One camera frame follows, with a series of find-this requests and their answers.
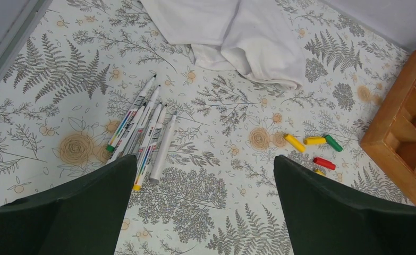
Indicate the white marker plain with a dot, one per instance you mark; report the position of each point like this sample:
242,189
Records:
163,150

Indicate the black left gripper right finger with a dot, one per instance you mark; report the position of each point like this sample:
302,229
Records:
327,217

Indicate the white marker middle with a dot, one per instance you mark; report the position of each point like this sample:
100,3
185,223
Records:
137,134

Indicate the red pen cap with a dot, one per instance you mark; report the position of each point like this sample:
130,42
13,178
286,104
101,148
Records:
324,163

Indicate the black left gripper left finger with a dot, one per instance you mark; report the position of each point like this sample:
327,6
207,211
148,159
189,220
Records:
82,216

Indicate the green pen cap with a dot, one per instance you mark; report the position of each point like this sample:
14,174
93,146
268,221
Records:
333,143

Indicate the wooden compartment tray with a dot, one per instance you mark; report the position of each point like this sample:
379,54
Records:
390,140

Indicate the white crumpled cloth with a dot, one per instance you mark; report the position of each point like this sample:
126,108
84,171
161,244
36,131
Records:
251,37

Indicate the white marker grey tip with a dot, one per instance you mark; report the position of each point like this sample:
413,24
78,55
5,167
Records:
118,151

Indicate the yellow pen cap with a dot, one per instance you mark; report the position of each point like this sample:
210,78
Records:
314,141
294,142
319,172

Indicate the white marker green end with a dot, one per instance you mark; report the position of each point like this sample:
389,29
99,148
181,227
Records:
129,115

